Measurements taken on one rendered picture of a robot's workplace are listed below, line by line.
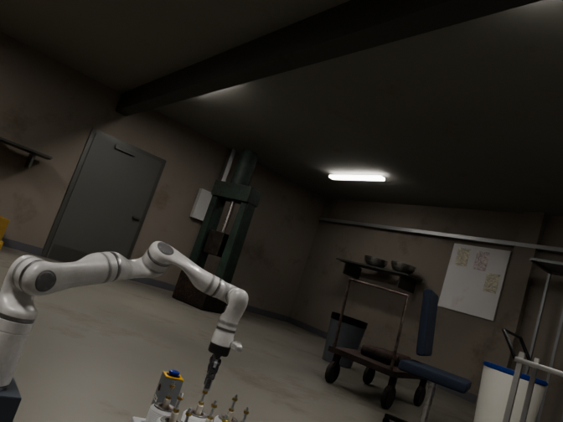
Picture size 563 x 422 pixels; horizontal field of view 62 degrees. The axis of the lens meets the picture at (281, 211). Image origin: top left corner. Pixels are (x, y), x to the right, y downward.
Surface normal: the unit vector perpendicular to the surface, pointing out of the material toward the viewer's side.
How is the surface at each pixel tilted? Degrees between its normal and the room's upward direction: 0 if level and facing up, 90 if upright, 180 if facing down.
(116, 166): 90
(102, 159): 90
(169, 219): 90
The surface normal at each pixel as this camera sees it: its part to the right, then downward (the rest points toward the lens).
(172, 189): 0.59, 0.07
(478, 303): -0.74, -0.33
